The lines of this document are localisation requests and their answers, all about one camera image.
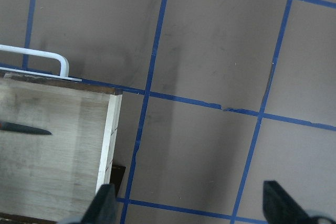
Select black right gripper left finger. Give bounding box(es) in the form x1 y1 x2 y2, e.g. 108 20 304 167
81 184 117 224

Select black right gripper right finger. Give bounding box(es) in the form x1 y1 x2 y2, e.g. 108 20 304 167
262 180 315 224

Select wooden drawer with white handle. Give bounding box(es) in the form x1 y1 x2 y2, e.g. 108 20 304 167
1 45 122 222

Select grey orange scissors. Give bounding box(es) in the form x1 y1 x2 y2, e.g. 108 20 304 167
1 121 52 135

